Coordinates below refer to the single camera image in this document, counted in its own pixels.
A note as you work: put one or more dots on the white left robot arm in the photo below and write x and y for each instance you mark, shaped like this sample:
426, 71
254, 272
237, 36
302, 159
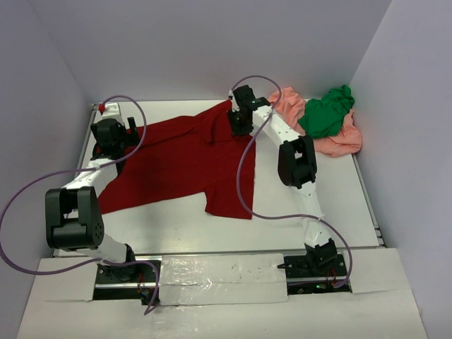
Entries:
72, 213

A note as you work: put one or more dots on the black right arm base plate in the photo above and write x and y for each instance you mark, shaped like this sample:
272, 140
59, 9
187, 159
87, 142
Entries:
301, 280

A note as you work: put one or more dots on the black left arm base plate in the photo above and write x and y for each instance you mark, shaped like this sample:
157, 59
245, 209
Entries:
136, 282

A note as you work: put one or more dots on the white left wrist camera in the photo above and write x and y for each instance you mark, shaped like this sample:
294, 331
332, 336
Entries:
110, 111

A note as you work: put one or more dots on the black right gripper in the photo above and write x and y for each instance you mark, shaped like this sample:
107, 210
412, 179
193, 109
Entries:
235, 128

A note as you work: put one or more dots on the red t-shirt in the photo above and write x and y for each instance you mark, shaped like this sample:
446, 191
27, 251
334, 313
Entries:
184, 156

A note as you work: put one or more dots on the green t-shirt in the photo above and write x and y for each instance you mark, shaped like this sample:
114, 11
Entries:
324, 117

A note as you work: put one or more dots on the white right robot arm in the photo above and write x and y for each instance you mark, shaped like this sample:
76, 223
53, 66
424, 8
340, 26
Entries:
296, 169

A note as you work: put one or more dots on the salmon pink t-shirt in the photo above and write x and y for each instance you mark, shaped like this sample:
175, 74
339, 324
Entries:
290, 106

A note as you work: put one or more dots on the white cardboard front cover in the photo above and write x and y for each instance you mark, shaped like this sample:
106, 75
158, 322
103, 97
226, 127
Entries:
380, 304

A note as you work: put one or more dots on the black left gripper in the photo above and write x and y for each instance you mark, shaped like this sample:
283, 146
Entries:
131, 138

